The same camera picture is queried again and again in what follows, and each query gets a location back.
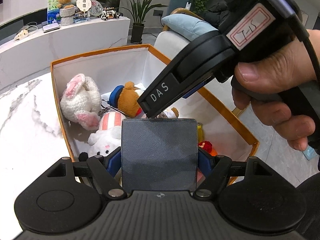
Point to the light blue cushion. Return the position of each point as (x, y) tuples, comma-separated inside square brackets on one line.
[(187, 26)]

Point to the decorative round plate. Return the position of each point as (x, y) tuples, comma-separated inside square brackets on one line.
[(96, 8)]

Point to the white plush striped hat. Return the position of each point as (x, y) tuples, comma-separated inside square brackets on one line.
[(107, 138)]

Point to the white round paper fan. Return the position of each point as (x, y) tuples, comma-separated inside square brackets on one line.
[(84, 5)]

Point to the black white toy cars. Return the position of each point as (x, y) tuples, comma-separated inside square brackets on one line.
[(110, 13)]

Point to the black jacket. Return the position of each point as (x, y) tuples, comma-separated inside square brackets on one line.
[(215, 13)]

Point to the potted green plant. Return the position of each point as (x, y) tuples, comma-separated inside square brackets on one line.
[(138, 10)]

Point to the brown bear plush blue clothes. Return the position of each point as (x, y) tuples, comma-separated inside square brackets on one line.
[(124, 98)]

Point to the white flat device box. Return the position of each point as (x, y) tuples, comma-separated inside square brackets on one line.
[(50, 27)]

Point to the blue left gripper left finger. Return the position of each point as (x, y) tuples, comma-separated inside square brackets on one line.
[(113, 162)]

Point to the person's right hand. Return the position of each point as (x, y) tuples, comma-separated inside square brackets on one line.
[(288, 67)]

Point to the white armchair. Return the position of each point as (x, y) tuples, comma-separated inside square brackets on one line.
[(170, 43)]

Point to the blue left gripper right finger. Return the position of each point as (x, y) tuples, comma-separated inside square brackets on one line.
[(205, 162)]

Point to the dark grey square box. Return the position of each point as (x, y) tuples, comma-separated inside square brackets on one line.
[(159, 154)]

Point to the white pink-eared crochet bunny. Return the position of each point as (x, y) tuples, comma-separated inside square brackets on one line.
[(81, 102)]

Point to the teddy bear in basket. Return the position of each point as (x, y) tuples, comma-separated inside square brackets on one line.
[(67, 11)]

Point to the white marble tv bench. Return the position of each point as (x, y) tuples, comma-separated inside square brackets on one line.
[(33, 54)]

